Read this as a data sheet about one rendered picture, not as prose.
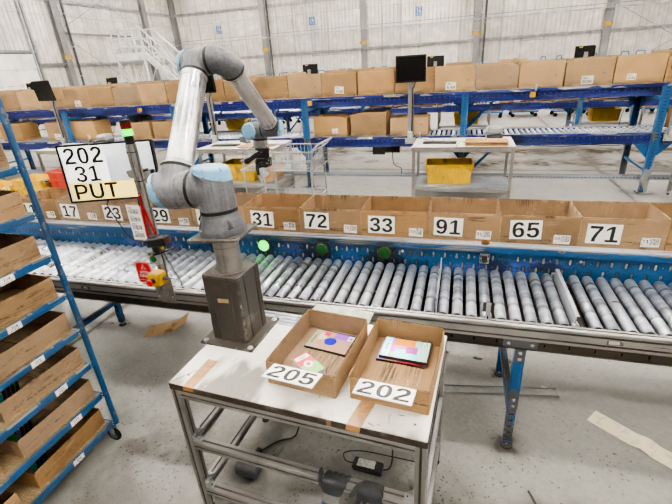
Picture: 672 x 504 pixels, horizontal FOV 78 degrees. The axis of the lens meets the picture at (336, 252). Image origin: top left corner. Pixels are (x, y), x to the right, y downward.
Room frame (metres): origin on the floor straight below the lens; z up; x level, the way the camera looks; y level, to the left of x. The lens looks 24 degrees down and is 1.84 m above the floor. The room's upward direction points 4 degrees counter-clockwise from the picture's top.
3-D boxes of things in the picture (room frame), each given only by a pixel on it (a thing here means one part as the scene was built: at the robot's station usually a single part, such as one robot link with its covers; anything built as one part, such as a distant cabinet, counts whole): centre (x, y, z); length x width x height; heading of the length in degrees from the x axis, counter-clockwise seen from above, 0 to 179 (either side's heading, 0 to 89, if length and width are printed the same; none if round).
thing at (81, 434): (1.57, 1.52, 0.19); 0.40 x 0.30 x 0.10; 164
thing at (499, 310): (1.82, -0.81, 0.72); 0.52 x 0.05 x 0.05; 163
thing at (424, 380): (1.27, -0.22, 0.80); 0.38 x 0.28 x 0.10; 158
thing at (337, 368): (1.37, 0.09, 0.80); 0.38 x 0.28 x 0.10; 157
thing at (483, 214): (2.31, -0.76, 0.96); 0.39 x 0.29 x 0.17; 73
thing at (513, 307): (1.80, -0.87, 0.72); 0.52 x 0.05 x 0.05; 163
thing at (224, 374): (1.38, 0.12, 0.74); 1.00 x 0.58 x 0.03; 69
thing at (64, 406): (1.57, 1.51, 0.39); 0.40 x 0.30 x 0.10; 163
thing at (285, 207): (2.66, 0.35, 0.96); 0.39 x 0.29 x 0.17; 73
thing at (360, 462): (1.44, -0.09, 0.02); 0.15 x 0.06 x 0.03; 69
